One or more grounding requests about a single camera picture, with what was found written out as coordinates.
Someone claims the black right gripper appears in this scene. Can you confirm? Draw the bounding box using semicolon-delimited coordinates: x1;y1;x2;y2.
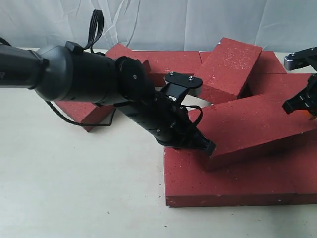
282;74;317;119

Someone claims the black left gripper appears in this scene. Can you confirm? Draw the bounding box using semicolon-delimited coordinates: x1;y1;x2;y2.
115;84;216;156

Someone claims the red brick moved to row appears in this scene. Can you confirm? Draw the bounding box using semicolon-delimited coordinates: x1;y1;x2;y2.
189;93;317;171

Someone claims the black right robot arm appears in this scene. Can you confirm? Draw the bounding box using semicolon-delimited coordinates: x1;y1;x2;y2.
282;47;317;120

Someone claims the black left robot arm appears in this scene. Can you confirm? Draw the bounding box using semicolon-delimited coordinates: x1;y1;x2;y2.
0;42;216;155

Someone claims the red brick back right row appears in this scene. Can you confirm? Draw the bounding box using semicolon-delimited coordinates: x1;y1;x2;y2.
248;73;311;98

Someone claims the red brick back right corner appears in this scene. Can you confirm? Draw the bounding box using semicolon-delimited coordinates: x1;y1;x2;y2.
252;51;286;74

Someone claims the red brick tilted on pile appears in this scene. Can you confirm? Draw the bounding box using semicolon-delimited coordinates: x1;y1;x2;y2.
194;38;262;104

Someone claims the white backdrop curtain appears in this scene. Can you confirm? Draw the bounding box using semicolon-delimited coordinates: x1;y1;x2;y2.
0;0;317;52

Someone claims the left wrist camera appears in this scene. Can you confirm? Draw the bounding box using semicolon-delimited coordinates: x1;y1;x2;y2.
160;72;203;104

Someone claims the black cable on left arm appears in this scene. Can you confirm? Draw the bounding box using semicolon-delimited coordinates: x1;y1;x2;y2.
47;9;204;127

